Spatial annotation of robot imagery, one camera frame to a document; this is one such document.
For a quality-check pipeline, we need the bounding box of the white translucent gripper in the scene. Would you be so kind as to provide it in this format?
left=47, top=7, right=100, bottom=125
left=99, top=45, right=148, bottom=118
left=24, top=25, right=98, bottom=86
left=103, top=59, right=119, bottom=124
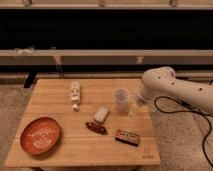
left=128, top=95, right=148, bottom=117

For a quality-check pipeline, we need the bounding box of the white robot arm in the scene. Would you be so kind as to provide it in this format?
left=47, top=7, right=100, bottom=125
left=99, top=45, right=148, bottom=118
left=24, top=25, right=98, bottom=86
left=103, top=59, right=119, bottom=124
left=135, top=67, right=213, bottom=116

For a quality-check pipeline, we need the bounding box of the brown rectangular box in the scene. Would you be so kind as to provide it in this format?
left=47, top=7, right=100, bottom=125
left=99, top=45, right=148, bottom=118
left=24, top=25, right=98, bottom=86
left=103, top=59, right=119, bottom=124
left=115, top=130, right=140, bottom=146

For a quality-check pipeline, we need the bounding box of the wooden table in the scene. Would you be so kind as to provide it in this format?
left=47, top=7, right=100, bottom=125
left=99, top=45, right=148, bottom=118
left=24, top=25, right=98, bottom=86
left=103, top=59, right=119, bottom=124
left=5, top=79, right=160, bottom=167

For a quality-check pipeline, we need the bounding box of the white squeeze bottle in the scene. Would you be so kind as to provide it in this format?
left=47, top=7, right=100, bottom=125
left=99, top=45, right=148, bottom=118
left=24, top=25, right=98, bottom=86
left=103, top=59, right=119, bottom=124
left=70, top=82, right=81, bottom=111

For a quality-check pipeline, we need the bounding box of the black cable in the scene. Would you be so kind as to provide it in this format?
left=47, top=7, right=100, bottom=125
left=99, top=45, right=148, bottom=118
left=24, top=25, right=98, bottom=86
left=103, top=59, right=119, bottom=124
left=153, top=96, right=213, bottom=169

